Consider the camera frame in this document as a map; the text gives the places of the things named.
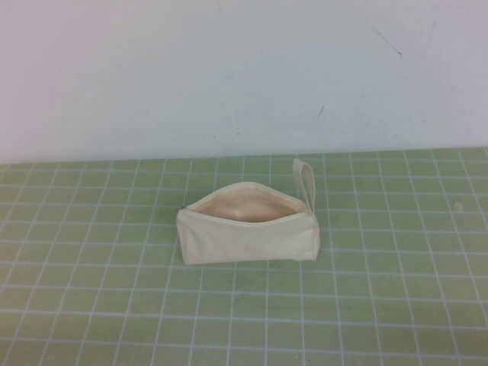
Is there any cream fabric pencil case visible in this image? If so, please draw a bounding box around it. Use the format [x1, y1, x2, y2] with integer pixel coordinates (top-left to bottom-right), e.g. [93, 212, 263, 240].
[175, 158, 319, 265]

